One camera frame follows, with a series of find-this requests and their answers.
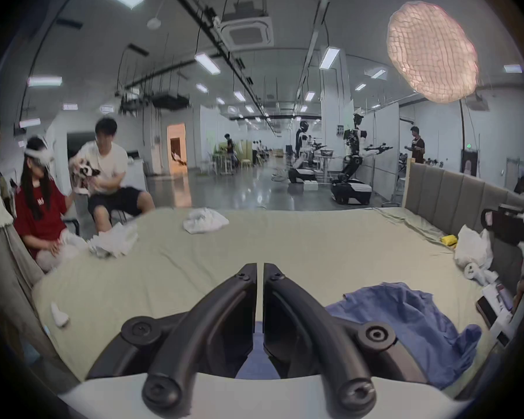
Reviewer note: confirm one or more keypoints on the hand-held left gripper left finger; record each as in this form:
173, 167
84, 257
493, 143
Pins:
220, 317

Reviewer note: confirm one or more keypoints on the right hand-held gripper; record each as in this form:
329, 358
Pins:
506, 225

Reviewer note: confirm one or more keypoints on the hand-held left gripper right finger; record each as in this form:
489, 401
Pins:
301, 317

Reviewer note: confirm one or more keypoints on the white plastic bag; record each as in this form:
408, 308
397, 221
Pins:
474, 247

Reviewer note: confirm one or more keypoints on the white hand controller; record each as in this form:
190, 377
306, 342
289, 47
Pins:
479, 273

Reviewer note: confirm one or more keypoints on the yellow packet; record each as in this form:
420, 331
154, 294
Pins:
449, 239

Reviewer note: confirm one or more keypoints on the bed with pale green sheet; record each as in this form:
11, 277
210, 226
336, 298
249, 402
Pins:
179, 273

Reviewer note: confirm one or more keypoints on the grey padded headboard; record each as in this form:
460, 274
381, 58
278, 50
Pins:
441, 192

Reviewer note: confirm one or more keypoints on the dark phone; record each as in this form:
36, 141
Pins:
487, 309

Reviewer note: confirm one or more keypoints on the white bunched cloth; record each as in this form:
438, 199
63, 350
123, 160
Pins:
205, 221
113, 240

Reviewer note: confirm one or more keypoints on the blue shirt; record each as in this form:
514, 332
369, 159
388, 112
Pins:
401, 308

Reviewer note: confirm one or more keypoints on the small white cloth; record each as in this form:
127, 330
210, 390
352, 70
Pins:
60, 316

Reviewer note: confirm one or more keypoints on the black humanoid robot on base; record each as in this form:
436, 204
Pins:
353, 164

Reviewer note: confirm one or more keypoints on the white humanoid robot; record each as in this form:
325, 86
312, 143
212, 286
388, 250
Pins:
302, 146

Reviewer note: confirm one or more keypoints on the round paper lantern lamp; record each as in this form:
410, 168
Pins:
432, 50

